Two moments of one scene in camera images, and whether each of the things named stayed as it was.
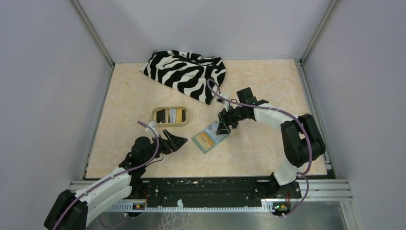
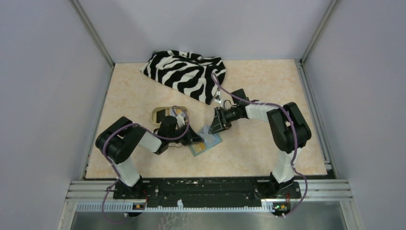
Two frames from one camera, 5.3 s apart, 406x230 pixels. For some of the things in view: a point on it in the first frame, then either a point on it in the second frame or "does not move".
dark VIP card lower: x=161 y=116 does not move
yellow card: x=205 y=140 -> x=198 y=147
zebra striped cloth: x=187 y=72 does not move
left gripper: x=174 y=143 -> x=191 y=137
